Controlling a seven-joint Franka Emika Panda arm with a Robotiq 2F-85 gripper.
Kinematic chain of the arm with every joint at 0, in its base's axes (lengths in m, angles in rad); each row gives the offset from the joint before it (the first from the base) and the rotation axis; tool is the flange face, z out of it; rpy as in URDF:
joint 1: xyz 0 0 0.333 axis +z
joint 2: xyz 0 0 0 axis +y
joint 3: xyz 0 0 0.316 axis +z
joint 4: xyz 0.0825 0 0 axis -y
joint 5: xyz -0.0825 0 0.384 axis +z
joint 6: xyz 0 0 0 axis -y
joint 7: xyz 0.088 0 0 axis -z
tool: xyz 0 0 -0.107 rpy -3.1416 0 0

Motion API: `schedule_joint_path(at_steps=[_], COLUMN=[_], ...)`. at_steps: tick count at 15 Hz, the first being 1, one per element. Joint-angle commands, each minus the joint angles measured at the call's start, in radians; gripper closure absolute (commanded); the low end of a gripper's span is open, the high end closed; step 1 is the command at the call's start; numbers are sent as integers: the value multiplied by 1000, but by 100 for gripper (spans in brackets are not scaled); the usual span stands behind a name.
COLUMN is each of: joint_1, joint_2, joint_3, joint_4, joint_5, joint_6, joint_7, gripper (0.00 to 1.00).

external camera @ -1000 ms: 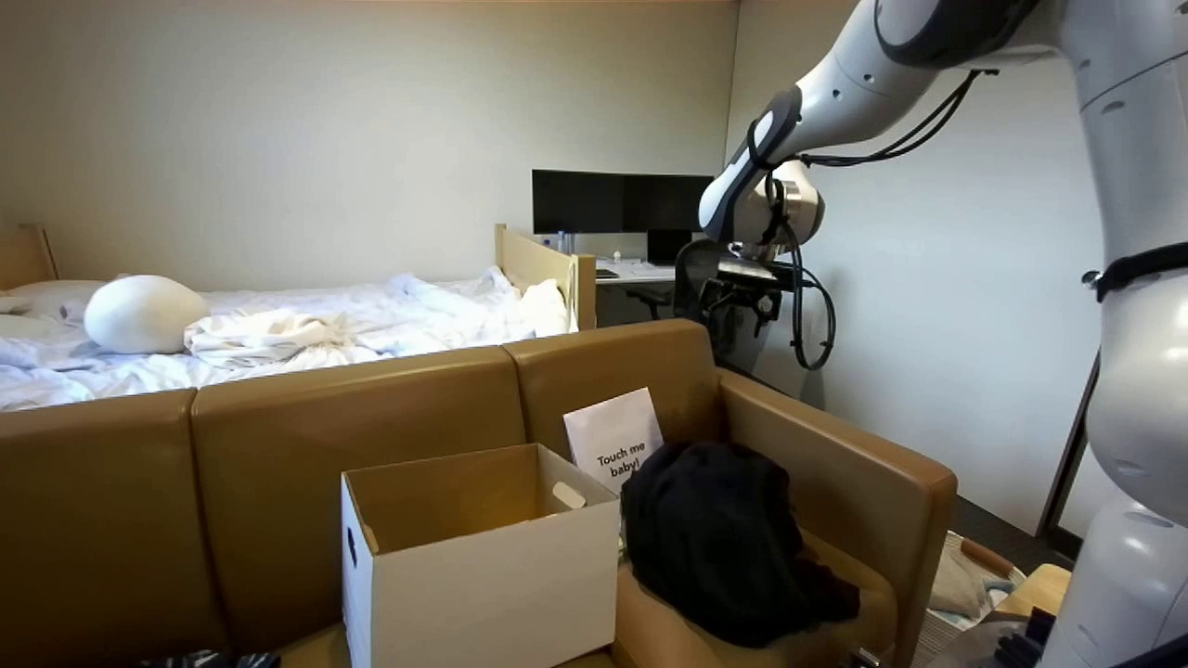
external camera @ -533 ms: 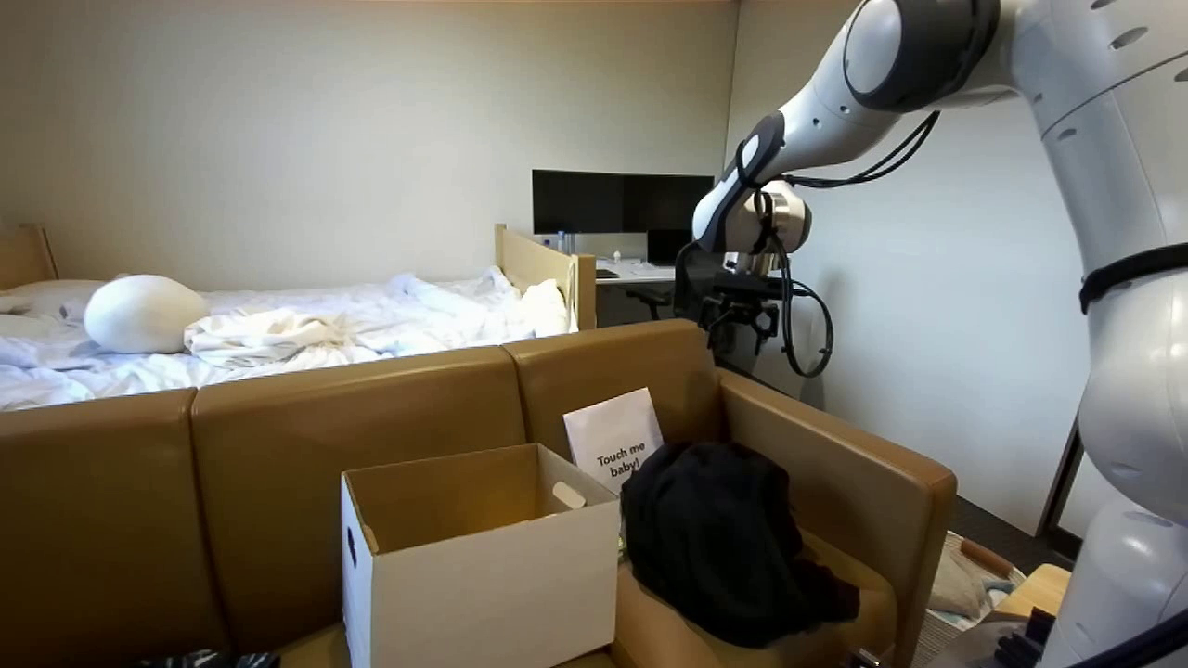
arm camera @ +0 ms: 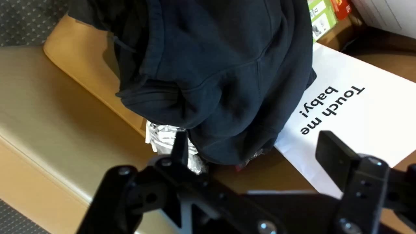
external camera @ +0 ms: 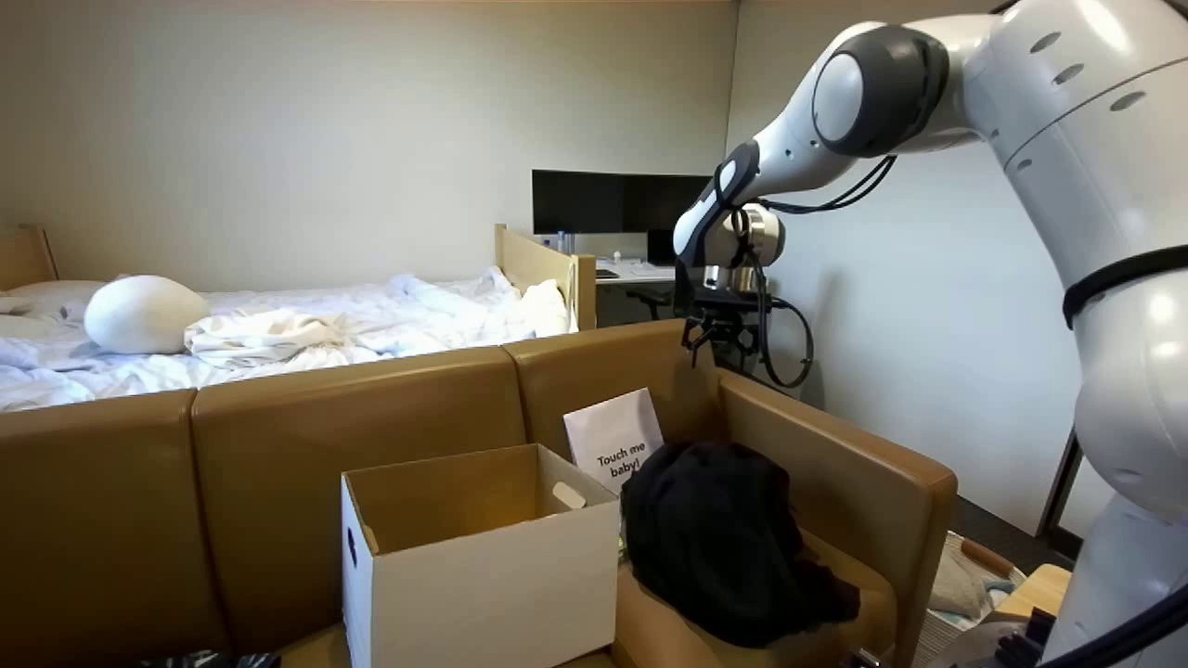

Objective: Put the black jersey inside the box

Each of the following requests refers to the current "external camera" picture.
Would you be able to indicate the tan leather sofa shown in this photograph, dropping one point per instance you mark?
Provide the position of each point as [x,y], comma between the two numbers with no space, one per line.
[113,520]

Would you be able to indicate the cream crumpled garment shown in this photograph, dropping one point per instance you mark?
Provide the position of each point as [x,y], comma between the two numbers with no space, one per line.
[273,337]

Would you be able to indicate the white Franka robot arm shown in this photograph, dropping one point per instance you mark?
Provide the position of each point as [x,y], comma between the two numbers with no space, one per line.
[1091,134]

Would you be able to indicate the white cardboard box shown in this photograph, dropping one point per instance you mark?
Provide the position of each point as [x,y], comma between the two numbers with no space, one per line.
[496,597]

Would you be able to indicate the cream cloth bag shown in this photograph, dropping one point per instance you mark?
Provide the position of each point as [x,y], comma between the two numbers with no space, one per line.
[958,581]

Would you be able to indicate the tan flat object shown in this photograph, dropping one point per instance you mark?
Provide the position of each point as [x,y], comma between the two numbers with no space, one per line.
[1036,588]

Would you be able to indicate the black tripod pole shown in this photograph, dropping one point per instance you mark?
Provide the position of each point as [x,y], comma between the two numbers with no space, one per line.
[1065,489]

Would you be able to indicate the white paper sign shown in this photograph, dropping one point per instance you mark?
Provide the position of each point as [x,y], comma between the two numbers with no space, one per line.
[614,434]

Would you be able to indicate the white bedsheet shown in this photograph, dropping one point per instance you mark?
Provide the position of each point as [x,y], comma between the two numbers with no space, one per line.
[423,317]

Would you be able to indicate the black jersey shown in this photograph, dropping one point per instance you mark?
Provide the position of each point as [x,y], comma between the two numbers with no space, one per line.
[720,542]

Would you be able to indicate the black computer monitor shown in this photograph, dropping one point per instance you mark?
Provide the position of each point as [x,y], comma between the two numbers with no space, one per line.
[608,202]

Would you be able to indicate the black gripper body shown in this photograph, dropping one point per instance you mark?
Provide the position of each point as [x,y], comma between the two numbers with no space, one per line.
[720,309]

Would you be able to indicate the round white pillow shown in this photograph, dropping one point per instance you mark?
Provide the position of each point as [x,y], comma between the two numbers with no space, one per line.
[142,314]

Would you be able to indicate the white desk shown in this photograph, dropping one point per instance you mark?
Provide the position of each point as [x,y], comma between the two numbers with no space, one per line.
[633,269]

